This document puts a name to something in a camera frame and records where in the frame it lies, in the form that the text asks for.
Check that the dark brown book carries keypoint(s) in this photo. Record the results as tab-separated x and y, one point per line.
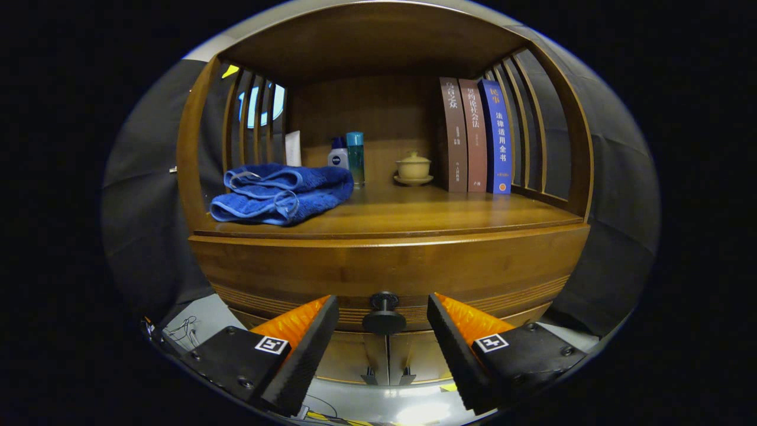
454	136

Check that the yellow tape piece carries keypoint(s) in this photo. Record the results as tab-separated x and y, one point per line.
449	387

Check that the wooden drawer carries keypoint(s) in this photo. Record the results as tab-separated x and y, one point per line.
414	266

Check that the blue folded towel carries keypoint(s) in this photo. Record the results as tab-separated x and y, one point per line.
284	195

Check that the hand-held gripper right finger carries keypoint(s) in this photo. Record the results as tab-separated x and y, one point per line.
455	349

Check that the tan lidded teacup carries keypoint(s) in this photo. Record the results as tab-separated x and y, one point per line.
413	168

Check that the white bottle with blue cap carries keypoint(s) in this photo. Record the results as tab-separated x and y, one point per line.
338	158

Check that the teal clear bottle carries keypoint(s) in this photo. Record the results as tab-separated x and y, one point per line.
356	160

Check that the reddish brown book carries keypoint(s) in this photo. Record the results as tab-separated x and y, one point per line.
475	142

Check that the blue book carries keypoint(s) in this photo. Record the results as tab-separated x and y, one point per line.
498	142

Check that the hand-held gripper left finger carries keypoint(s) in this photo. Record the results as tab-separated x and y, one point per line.
307	349

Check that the wooden countertop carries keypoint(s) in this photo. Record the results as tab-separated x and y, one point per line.
426	210

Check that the brown wooden cabinet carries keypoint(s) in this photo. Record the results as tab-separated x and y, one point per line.
366	41

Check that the white tube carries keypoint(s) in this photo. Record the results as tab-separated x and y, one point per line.
293	148

